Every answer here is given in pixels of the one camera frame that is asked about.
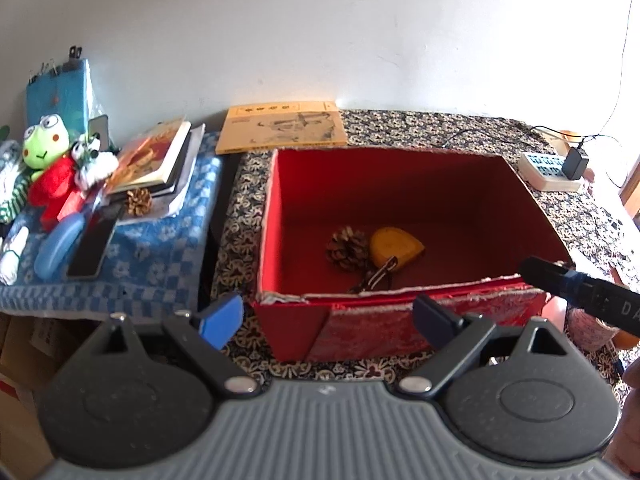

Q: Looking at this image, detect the black and white panda plush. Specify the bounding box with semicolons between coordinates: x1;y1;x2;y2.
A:
70;135;118;191

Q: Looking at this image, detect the wooden handled metal tool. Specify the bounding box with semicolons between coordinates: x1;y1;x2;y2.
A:
350;256;398;295

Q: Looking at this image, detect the green frog plush toy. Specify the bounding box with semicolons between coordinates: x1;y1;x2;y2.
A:
22;114;76;221

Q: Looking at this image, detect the floral patterned tablecloth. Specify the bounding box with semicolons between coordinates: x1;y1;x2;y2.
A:
210;109;640;386

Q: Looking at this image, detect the yellow tape measure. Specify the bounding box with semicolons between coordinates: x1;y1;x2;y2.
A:
370;227;426;268

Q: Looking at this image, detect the blue box with binder clips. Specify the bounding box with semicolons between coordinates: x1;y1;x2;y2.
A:
26;57;93;131

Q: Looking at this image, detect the red patterned cardboard box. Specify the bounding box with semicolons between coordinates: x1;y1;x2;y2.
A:
252;145;575;363

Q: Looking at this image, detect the blue checkered cloth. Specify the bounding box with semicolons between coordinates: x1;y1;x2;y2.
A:
0;130;223;323

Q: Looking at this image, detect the orange covered book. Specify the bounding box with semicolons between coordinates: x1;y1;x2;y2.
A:
107;119;193;193

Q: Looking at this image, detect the green striped plush toy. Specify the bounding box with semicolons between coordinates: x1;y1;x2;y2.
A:
0;125;33;223

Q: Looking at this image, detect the blue glasses case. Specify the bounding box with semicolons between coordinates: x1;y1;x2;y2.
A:
34;212;86;280

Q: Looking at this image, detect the yellow booklet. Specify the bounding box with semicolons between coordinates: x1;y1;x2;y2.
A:
215;100;347;155

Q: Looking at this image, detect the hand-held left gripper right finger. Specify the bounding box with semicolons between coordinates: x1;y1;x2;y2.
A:
398;294;571;401

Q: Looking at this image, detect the small brown pine cone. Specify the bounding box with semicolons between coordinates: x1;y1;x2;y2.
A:
125;187;153;217

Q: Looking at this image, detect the large brown pine cone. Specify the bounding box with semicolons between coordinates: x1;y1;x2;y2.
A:
326;226;371;272

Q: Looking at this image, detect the stack of papers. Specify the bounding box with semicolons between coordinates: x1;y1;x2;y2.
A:
150;122;207;211

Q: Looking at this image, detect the white plush toy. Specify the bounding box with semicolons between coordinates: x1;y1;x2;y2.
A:
0;225;30;286

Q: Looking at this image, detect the black power cable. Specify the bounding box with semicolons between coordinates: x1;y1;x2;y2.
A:
442;125;581;150

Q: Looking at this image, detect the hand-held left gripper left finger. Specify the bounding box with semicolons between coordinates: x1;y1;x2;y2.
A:
100;292;261;401

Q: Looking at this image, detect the brown cardboard box with label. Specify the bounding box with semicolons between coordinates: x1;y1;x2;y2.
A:
0;312;96;396

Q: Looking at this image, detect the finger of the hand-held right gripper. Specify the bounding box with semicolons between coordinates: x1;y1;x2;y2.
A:
519;256;601;311

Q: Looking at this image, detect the white power strip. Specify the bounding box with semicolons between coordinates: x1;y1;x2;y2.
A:
517;152;583;192

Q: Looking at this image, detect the black phone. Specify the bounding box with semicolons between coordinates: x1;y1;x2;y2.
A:
66;203;123;278

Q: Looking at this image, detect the small grey card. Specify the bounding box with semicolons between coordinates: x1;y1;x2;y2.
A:
89;115;110;151

